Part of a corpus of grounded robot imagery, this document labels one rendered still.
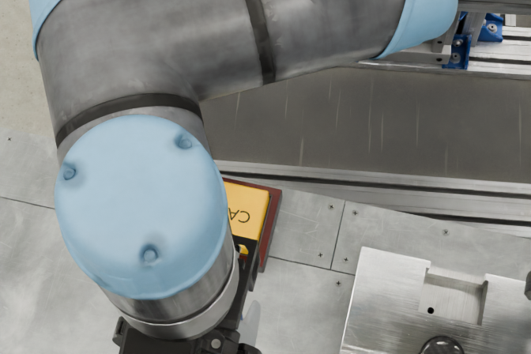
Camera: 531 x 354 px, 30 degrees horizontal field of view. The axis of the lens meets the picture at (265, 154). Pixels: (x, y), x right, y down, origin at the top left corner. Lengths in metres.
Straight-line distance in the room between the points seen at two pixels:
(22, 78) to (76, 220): 1.55
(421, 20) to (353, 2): 0.04
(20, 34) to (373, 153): 0.78
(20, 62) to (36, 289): 1.08
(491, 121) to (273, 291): 0.81
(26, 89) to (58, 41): 1.47
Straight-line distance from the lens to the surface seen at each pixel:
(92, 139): 0.45
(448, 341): 0.84
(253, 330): 0.74
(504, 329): 0.85
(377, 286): 0.85
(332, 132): 1.63
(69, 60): 0.50
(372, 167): 1.61
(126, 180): 0.44
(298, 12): 0.50
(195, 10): 0.49
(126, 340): 0.61
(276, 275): 0.94
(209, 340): 0.63
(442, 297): 0.88
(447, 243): 0.96
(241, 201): 0.92
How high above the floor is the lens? 1.71
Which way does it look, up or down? 68 degrees down
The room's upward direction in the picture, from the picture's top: 5 degrees counter-clockwise
